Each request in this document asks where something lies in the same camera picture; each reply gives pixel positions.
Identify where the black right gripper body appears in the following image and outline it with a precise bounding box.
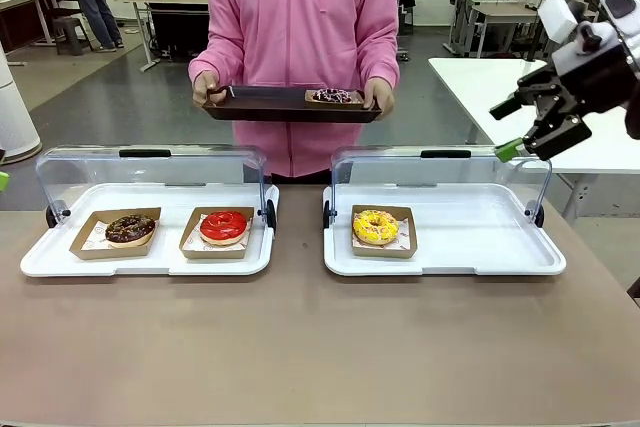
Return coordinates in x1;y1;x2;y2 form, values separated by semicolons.
549;43;640;117

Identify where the purple sprinkled donut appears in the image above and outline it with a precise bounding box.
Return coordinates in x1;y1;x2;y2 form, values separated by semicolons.
311;87;352;105

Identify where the dark brown serving tray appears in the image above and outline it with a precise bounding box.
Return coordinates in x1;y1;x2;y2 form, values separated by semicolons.
201;84;384;125

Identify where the person's left forearm pink sleeve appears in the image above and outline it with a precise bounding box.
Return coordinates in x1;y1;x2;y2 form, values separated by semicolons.
366;29;401;90

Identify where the person's right forearm pink sleeve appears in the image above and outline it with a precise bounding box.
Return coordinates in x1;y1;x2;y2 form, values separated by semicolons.
188;31;239;84

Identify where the chocolate sprinkled donut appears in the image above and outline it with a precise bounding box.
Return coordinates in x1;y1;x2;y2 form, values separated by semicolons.
104;214;157;250

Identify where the yellow sprinkled donut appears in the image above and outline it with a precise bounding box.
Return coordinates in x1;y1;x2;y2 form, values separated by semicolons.
352;209;401;248

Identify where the red glazed donut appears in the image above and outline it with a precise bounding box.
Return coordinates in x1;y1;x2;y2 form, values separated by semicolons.
199;210;250;248

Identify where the person in pink hoodie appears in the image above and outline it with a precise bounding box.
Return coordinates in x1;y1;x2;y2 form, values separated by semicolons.
188;0;401;179

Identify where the person's left hand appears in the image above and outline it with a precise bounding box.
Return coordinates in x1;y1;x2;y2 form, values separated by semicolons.
363;77;397;113

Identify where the person's right hand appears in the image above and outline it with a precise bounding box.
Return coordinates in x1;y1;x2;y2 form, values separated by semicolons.
191;70;221;106

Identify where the white cylindrical air purifier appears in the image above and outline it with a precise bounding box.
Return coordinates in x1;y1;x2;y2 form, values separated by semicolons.
0;39;43;165

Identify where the long grey background table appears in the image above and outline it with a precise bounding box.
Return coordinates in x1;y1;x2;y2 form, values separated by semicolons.
446;0;596;60

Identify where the white display tray base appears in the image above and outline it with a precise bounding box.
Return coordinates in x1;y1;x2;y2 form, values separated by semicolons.
322;183;568;278
20;183;280;278

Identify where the clear display lid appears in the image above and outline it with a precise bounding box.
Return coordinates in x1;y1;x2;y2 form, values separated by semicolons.
34;144;277;230
323;144;554;230

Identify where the grey plastic stool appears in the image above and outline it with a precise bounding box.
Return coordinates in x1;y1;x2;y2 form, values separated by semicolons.
51;16;95;58

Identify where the light wooden background table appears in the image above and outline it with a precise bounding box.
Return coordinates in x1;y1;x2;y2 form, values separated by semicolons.
0;0;59;49

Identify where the black cabinet under workbench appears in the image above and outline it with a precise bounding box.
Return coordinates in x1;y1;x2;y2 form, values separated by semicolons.
148;2;211;61

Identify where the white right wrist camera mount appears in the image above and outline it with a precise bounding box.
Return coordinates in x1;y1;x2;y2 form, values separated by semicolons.
536;0;632;77

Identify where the black cable sleeve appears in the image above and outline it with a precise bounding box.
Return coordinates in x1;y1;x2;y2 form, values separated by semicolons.
622;96;640;141

